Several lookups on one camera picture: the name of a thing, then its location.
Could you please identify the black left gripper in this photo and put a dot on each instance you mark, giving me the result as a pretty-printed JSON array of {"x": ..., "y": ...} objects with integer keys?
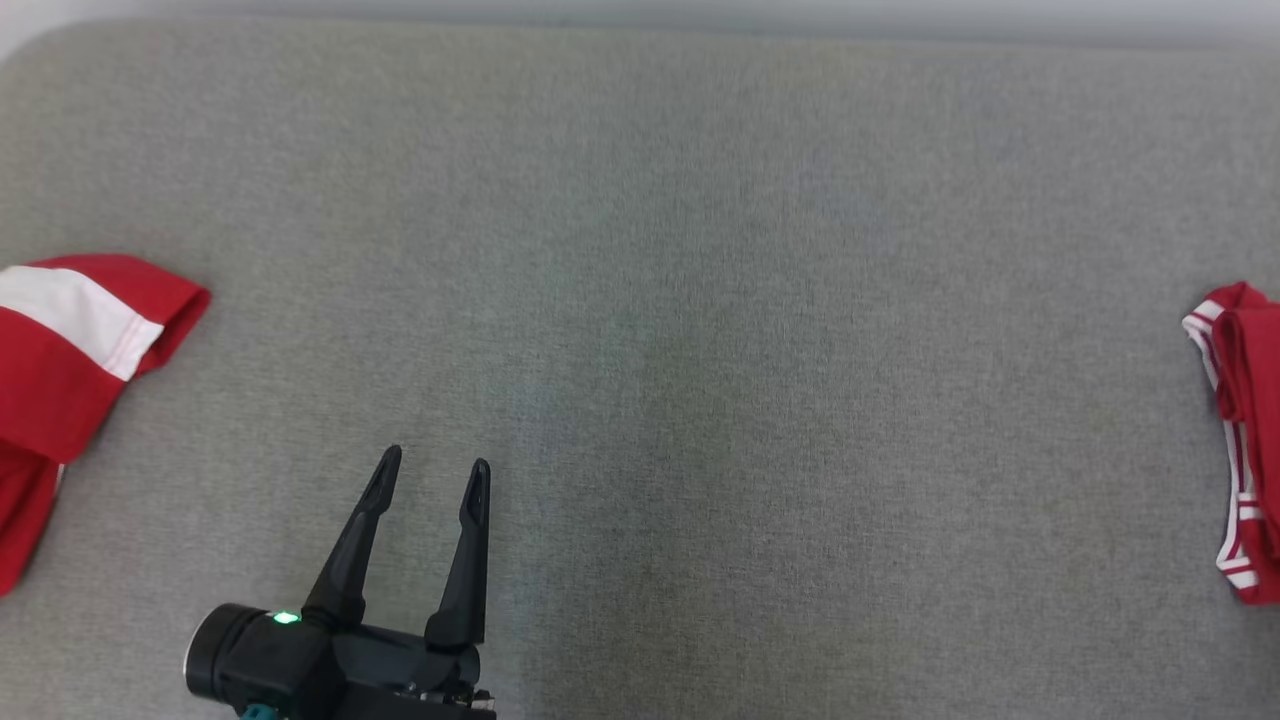
[{"x": 330, "y": 670}]

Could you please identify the red garment with white band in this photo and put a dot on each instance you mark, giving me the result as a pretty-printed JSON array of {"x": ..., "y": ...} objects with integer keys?
[{"x": 60, "y": 400}]

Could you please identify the red garment with striped trim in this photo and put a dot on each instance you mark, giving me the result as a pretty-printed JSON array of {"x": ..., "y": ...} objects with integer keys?
[{"x": 1260, "y": 400}]

